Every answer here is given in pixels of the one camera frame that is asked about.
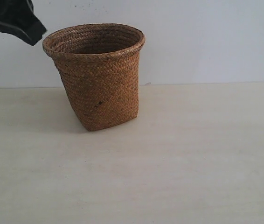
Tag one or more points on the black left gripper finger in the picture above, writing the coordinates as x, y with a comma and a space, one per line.
17, 18

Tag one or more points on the brown woven wicker basket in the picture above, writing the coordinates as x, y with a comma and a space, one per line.
99, 69

